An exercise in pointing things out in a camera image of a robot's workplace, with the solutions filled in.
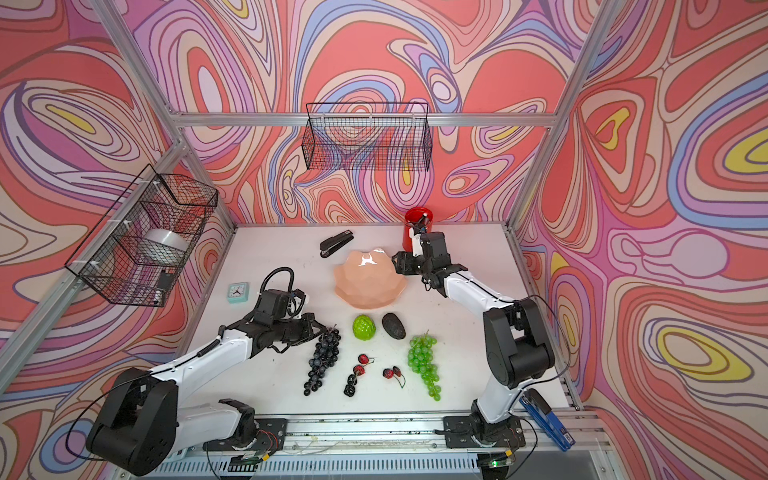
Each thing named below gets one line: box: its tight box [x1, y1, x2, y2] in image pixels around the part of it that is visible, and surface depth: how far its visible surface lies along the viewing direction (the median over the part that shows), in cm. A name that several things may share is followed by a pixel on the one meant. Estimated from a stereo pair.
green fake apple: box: [352, 314, 377, 341], surface depth 88 cm
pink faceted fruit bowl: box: [334, 248, 407, 310], surface depth 103 cm
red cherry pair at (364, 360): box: [353, 354, 375, 376], surface depth 86 cm
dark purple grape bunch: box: [303, 324, 341, 396], surface depth 84 cm
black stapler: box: [319, 229, 355, 258], surface depth 113 cm
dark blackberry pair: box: [343, 374, 357, 397], surface depth 82 cm
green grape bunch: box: [407, 329, 441, 402], surface depth 84 cm
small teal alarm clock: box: [228, 282, 250, 303], surface depth 100 cm
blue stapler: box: [519, 394, 576, 452], surface depth 74 cm
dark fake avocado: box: [382, 312, 406, 340], surface depth 90 cm
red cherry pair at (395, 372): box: [382, 366, 406, 388], surface depth 84 cm
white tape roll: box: [134, 228, 190, 266], surface depth 74 cm
